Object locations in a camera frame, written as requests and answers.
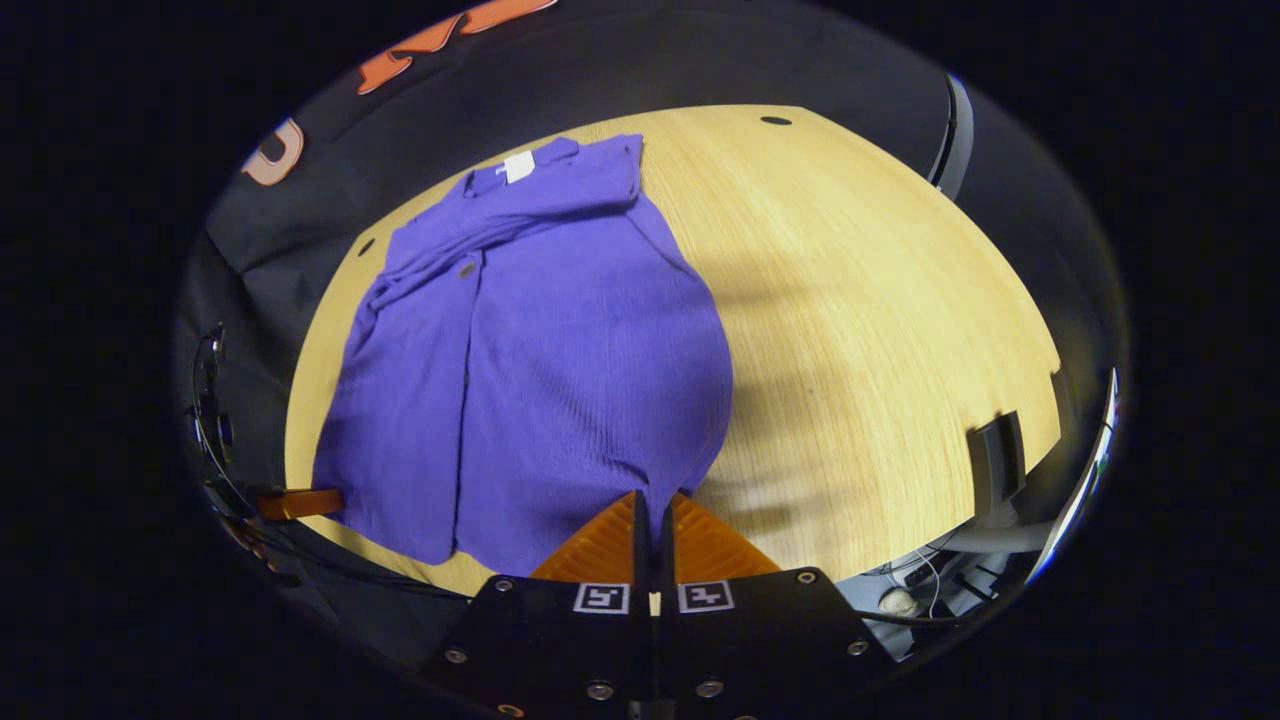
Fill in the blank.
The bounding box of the purple shirt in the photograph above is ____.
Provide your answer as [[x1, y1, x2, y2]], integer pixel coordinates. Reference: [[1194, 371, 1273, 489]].
[[311, 134, 735, 580]]

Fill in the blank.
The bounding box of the black backdrop cloth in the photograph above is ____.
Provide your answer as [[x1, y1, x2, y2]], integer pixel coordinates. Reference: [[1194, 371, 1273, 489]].
[[172, 0, 1131, 561]]

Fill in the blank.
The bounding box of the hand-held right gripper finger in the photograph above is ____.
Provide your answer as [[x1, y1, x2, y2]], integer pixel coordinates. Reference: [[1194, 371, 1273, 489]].
[[656, 489, 897, 720], [419, 489, 657, 720]]

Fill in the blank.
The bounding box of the black bracket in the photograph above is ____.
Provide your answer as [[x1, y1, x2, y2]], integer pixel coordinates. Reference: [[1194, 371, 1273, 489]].
[[965, 410, 1029, 519]]

